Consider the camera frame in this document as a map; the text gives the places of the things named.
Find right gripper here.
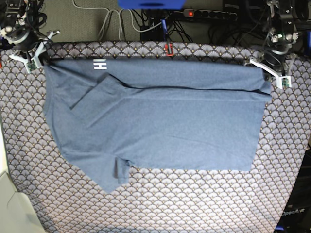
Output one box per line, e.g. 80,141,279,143
0,25,46,53

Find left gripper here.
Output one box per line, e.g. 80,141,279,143
259,41,296,73

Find blue T-shirt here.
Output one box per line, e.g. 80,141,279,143
44,59,272,193

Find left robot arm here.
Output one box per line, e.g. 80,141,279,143
259,0,299,75

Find black power strip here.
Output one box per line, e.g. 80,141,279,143
182,9,238,21

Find blue plastic box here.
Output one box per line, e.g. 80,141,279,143
118,0,185,9

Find red black clamp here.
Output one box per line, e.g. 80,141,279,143
165,43,174,57

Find black OpenArm case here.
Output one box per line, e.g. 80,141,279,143
274,149,311,233

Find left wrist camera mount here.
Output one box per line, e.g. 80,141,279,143
243,53,296,89

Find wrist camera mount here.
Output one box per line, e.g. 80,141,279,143
243,53,296,89
9,30,60,74

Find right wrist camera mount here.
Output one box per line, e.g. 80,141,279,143
9,30,60,74

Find white cables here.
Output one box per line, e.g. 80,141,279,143
72,0,163,41

